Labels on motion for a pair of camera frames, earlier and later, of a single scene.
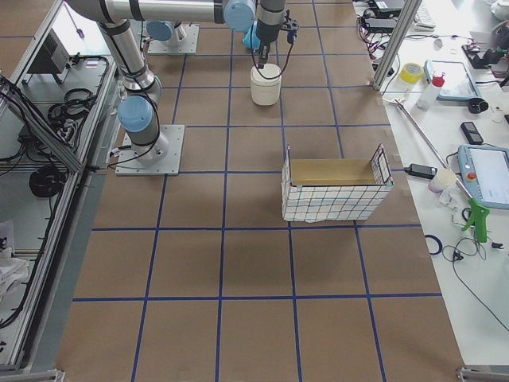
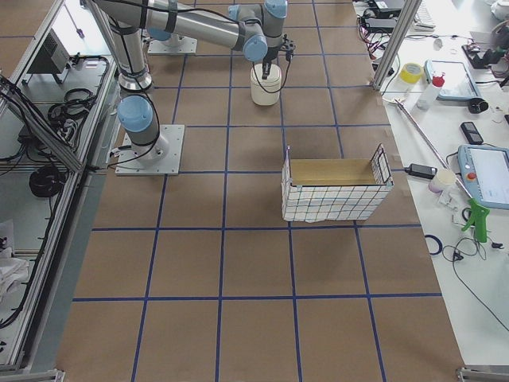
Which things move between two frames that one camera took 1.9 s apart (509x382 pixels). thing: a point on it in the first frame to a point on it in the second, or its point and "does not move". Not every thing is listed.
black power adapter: [421, 170] does not move
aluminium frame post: [408, 13] does not move
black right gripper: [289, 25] to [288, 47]
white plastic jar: [265, 83] does not move
